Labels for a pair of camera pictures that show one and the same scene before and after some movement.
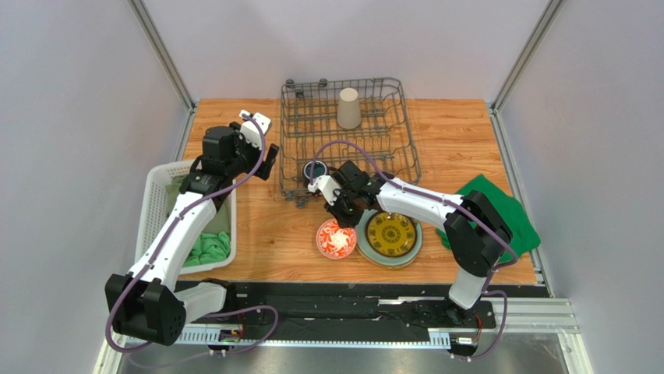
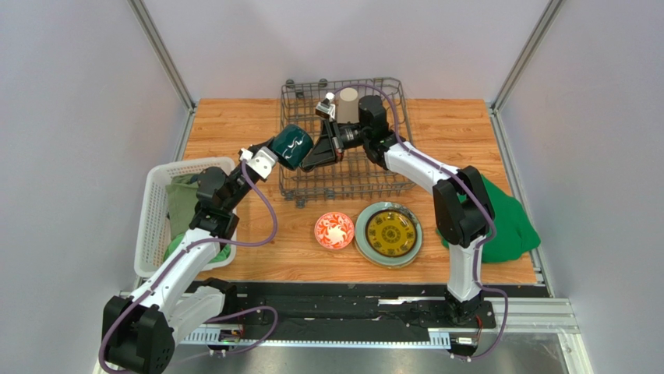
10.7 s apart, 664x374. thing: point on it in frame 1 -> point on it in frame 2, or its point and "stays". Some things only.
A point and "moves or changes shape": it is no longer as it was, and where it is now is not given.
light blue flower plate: [371, 255] stays
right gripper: [344, 202] -> [335, 145]
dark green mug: [319, 169] -> [292, 144]
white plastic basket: [215, 249] stays
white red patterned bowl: [335, 242] moves or changes shape
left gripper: [239, 140] -> [266, 144]
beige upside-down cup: [348, 114] stays
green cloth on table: [524, 234] stays
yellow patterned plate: [391, 234] stays
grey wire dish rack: [326, 122] stays
